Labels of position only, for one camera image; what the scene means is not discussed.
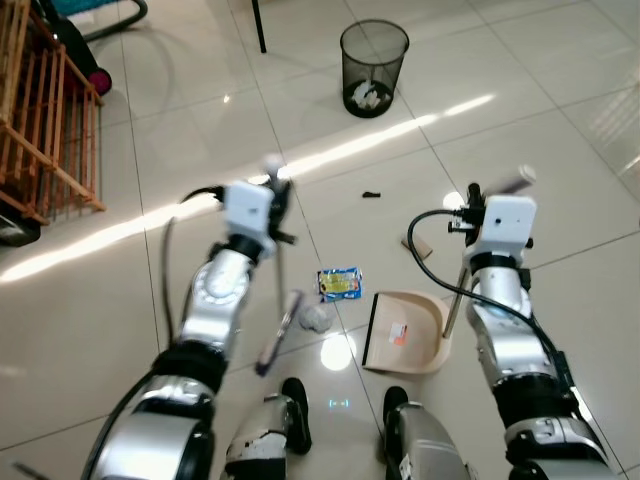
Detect black mesh waste bin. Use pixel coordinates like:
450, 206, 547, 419
339, 19, 411, 120

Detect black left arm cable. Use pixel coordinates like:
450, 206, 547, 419
158, 184, 227, 346

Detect orange wooden rack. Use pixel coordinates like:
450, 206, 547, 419
0, 0, 107, 225

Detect brown cardboard piece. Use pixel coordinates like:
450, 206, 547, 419
399, 231, 434, 260

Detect right robot leg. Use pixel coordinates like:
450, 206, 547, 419
382, 385, 473, 480

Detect white paper waste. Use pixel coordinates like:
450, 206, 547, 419
346, 81, 394, 112

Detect left robot leg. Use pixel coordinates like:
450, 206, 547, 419
224, 377, 314, 480

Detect blue snack packet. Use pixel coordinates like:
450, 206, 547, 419
317, 266, 364, 304

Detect black cart with pink wheel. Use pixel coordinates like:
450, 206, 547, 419
34, 0, 114, 97

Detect robot leg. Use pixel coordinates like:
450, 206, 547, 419
224, 377, 314, 480
382, 385, 473, 480

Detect black rack foot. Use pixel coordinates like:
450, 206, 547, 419
0, 213, 43, 248

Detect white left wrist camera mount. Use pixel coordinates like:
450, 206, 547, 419
223, 182, 277, 243

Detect beige long-handled dustpan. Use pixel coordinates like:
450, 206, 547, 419
361, 165, 538, 377

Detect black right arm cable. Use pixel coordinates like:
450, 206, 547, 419
406, 208, 566, 401

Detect black-framed teal chair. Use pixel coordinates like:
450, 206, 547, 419
48, 0, 150, 43

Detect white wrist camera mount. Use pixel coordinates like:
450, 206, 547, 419
478, 194, 537, 267
223, 182, 277, 243

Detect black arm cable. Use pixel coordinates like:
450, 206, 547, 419
158, 184, 227, 346
406, 208, 566, 401

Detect crumpled white paper ball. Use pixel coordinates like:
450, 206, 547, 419
300, 303, 338, 334

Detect black table leg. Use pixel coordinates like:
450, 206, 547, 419
250, 0, 270, 54

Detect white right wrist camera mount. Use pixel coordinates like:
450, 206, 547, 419
478, 194, 537, 267

